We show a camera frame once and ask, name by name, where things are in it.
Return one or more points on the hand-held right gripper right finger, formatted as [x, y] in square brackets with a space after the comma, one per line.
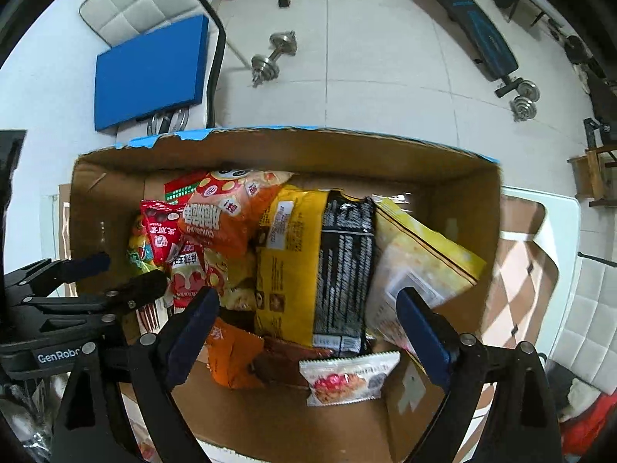
[424, 337]

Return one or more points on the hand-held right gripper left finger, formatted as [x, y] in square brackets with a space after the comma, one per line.
[193, 333]

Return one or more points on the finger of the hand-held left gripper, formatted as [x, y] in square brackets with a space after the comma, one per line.
[89, 264]
[144, 284]

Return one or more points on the green yellow snack packet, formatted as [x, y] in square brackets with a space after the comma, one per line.
[140, 255]

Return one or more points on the chocolate stick snack box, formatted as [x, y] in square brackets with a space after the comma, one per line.
[148, 317]

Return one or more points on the small orange snack packet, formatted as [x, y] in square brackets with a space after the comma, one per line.
[231, 357]

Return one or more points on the dark red snack packet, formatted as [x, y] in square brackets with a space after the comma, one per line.
[161, 236]

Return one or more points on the yellow clear snack pouch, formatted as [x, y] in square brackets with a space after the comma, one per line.
[419, 251]

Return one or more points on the white pink snack packet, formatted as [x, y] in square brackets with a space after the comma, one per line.
[342, 381]

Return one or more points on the red green snack packet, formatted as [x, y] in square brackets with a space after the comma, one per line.
[181, 188]

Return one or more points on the orange panda snack bag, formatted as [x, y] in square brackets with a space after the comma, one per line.
[226, 222]

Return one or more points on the brown cardboard box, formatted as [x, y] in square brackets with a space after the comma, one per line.
[289, 424]

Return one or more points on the red white snack packet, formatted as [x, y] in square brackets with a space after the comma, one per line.
[185, 279]

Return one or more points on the yellow panda snack packet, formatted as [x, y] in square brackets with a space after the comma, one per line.
[231, 294]

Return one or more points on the clear plastic bag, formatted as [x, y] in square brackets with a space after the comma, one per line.
[24, 415]

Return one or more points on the brown red snack packet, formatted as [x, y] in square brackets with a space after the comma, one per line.
[284, 361]

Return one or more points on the large yellow black snack bag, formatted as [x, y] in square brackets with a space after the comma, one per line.
[294, 270]

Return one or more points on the chrome weight plate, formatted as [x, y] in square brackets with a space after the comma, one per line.
[168, 120]

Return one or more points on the white cloth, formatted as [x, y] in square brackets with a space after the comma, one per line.
[578, 395]

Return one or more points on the white quilted chair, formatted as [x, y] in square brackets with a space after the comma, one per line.
[593, 308]

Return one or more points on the red cloth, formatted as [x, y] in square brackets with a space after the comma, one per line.
[593, 424]

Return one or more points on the blue foam pad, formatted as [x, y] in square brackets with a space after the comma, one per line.
[149, 72]

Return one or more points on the wooden stool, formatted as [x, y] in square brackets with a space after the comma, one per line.
[595, 173]

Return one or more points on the black curved tube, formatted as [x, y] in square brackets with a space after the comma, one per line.
[219, 48]

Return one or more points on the chrome dumbbell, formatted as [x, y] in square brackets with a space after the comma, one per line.
[525, 101]
[272, 58]

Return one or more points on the white padded chair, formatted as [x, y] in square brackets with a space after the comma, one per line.
[140, 0]

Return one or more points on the black metal rack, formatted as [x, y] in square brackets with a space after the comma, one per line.
[602, 106]

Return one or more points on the black weight bench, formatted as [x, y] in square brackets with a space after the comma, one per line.
[482, 33]

